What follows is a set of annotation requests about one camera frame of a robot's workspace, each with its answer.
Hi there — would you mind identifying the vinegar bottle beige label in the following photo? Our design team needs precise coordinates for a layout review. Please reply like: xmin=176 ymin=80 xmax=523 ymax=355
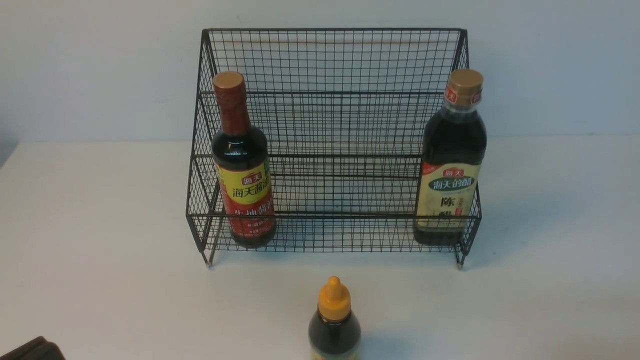
xmin=413 ymin=68 xmax=488 ymax=247

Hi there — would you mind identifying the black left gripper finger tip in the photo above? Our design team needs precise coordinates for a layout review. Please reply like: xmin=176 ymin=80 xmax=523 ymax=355
xmin=0 ymin=336 xmax=66 ymax=360

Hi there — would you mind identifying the small bottle yellow nozzle cap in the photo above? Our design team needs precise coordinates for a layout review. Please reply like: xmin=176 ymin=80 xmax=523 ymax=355
xmin=308 ymin=276 xmax=362 ymax=360

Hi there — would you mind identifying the soy sauce bottle red label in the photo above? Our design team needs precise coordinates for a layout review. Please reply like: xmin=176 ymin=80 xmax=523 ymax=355
xmin=212 ymin=71 xmax=277 ymax=249

